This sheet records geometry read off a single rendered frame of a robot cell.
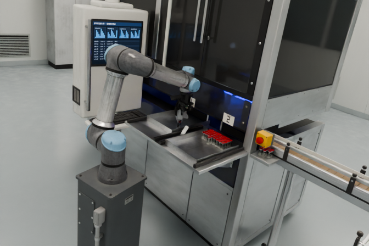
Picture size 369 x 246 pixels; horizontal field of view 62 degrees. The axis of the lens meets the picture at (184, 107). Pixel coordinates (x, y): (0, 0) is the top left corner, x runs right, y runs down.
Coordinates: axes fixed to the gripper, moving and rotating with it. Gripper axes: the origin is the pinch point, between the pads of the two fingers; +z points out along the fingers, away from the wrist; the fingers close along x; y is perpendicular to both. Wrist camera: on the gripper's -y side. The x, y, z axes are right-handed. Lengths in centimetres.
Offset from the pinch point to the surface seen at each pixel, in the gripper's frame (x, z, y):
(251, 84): 15, -34, 38
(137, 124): -20.7, 6.0, -16.4
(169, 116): 7.1, 5.4, -16.8
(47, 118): 3, 94, -241
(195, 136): 1.5, 5.3, 15.2
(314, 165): 29, 0, 79
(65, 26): 115, 9, -462
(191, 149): -12.4, 5.5, 26.0
